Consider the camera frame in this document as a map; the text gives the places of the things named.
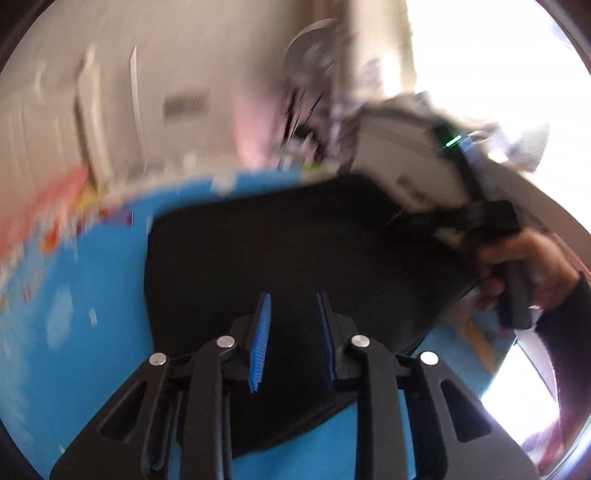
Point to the round grey fan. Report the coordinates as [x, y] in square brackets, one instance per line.
[314, 46]

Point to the dark blurred clutter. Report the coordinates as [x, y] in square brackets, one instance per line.
[309, 134]

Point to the person's right forearm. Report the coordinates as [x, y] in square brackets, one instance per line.
[572, 332]

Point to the black pants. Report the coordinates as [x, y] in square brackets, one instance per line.
[300, 240]

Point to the bright window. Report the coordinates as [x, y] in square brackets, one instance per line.
[489, 55]

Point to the white wardrobe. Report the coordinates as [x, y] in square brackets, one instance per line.
[41, 138]

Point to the cartoon printed blanket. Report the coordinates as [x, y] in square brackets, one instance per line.
[101, 277]

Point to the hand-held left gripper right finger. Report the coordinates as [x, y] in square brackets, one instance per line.
[326, 341]

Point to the person's right hand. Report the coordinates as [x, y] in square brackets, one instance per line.
[545, 263]

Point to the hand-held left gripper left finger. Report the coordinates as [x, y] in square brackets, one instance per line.
[258, 341]

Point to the grey wall plate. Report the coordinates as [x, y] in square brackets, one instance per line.
[184, 104]

